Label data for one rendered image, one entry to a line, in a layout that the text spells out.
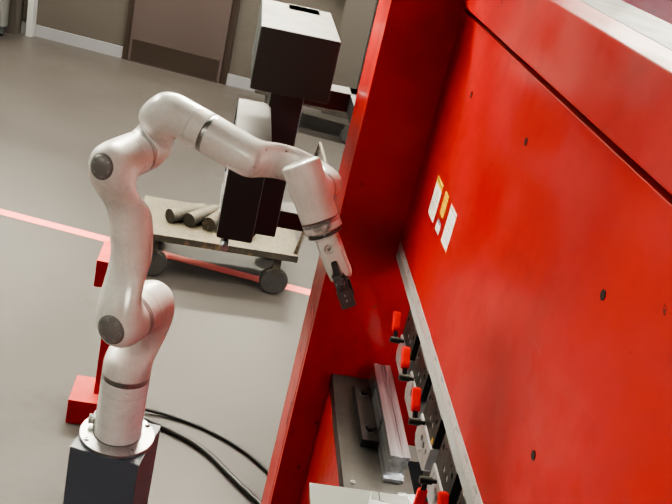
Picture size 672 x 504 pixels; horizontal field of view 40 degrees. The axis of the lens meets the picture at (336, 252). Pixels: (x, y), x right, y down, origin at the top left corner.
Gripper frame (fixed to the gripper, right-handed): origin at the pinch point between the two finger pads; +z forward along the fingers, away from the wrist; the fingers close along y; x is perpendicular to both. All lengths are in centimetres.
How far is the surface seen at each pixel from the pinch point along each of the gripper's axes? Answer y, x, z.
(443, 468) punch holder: -2.1, -8.0, 43.9
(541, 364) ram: -41, -31, 12
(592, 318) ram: -56, -39, 2
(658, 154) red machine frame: -67, -51, -22
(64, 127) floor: 549, 203, -71
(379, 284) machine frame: 97, -6, 23
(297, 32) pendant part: 93, -7, -61
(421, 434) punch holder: 19.4, -5.2, 43.8
